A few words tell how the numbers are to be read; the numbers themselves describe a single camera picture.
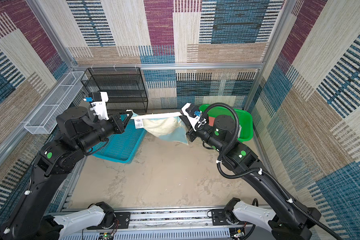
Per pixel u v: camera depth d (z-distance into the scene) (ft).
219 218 2.39
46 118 2.34
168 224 2.40
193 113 1.45
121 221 2.41
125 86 3.55
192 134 1.63
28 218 1.16
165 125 2.12
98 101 1.54
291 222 1.21
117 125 1.54
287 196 1.25
